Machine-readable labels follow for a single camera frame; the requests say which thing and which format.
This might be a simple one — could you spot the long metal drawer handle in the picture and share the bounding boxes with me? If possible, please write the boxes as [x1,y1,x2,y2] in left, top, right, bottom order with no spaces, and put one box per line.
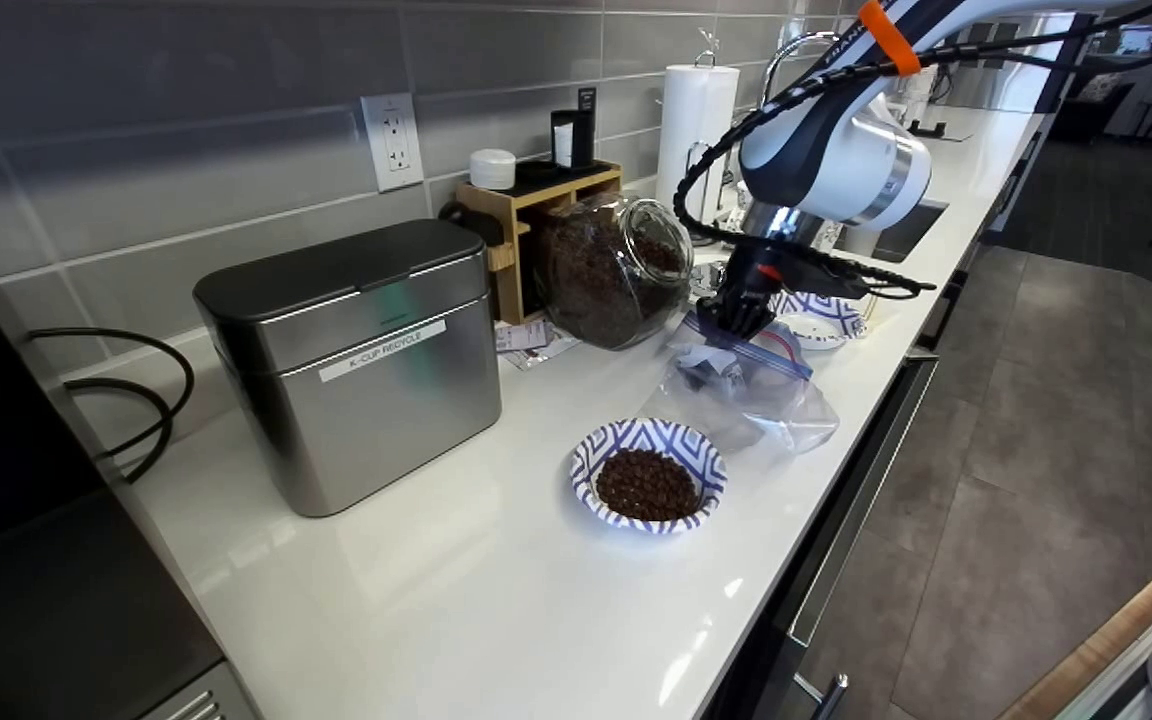
[784,361,944,653]

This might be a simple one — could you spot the wooden table edge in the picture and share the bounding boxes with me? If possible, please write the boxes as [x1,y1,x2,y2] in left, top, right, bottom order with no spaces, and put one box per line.
[1001,526,1152,720]

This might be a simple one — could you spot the glass jar of coffee beans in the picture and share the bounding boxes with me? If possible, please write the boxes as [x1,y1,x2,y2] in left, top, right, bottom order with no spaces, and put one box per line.
[524,197,695,353]

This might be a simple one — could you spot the black power cable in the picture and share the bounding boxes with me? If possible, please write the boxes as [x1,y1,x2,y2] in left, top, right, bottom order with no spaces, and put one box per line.
[18,325,198,488]

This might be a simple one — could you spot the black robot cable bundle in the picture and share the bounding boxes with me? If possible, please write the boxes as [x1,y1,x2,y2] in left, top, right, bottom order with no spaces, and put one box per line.
[671,0,1152,301]

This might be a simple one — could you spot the clear zip bag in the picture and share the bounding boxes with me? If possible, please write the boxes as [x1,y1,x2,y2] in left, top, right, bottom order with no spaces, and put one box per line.
[647,315,842,466]

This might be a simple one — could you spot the stainless steel lidded bin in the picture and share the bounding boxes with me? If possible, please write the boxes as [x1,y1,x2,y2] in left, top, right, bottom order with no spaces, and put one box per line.
[191,215,503,522]

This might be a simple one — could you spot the steel sink basin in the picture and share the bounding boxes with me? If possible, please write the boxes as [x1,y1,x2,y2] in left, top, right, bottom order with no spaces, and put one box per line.
[872,197,953,263]

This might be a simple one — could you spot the white wall outlet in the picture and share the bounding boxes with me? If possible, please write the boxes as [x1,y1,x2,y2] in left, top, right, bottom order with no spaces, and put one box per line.
[354,93,427,197]

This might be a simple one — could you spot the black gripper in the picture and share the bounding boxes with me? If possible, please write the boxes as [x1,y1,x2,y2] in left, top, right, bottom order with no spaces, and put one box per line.
[693,237,801,339]

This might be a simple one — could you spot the white paper towel roll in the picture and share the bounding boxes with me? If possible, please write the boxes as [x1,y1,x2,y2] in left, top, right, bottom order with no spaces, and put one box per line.
[653,59,745,234]

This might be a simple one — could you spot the black screen appliance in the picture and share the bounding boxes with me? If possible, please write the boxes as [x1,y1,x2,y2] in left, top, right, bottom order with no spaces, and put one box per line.
[0,215,258,720]

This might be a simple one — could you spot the short metal drawer handle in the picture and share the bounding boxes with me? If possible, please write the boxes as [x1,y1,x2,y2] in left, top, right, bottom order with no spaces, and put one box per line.
[789,669,855,720]

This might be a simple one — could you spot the tall chrome faucet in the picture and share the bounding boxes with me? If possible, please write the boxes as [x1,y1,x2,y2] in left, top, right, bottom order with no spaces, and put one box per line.
[761,28,849,101]

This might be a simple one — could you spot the small plastic wrapper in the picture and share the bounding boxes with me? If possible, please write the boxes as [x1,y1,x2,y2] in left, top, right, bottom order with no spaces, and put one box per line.
[490,315,566,372]

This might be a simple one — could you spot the wooden countertop organizer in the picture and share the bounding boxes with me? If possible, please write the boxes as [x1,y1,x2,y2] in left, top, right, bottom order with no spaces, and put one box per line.
[451,159,629,330]

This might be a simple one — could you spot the heaped coffee bean pile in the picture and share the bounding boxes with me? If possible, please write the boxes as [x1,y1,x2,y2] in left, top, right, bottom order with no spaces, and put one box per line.
[590,444,709,526]

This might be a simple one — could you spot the orange cable strap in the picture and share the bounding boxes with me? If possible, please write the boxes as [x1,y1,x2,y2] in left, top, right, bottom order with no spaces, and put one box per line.
[853,0,927,81]

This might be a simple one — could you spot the black upright box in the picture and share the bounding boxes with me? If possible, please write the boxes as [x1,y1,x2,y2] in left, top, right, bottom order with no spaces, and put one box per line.
[546,85,601,175]

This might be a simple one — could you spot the blue patterned paper plate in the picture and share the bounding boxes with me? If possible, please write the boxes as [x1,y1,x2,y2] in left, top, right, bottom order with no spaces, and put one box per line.
[771,287,866,356]
[565,414,730,539]

